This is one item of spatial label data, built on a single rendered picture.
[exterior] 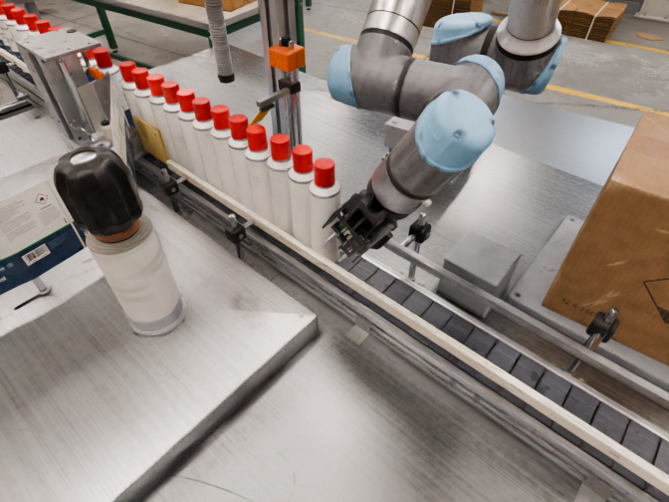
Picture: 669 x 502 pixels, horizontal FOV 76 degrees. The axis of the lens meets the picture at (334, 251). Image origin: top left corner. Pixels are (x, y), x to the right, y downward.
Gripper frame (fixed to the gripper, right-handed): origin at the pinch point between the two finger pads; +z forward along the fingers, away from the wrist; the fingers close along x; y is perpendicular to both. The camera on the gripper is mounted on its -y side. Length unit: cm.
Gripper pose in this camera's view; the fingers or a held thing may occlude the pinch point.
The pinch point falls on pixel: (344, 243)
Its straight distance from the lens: 74.4
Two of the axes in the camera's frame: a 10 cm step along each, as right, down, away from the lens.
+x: 6.5, 7.6, -0.5
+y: -6.6, 5.3, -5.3
